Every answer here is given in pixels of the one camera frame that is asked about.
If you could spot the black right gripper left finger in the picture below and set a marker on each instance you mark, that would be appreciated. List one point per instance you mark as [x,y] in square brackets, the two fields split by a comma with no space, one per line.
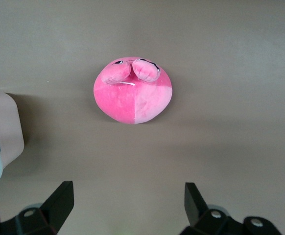
[49,213]

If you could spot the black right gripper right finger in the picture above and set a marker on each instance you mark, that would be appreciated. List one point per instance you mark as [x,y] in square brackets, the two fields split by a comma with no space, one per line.
[198,215]

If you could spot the brown table cover mat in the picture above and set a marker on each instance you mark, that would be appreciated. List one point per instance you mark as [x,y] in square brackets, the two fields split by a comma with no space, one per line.
[206,147]

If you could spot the pink plastic box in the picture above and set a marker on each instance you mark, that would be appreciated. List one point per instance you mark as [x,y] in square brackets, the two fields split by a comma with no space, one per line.
[10,122]

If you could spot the pink plush toy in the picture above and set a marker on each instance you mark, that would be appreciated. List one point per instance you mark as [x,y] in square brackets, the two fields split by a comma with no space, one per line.
[132,102]

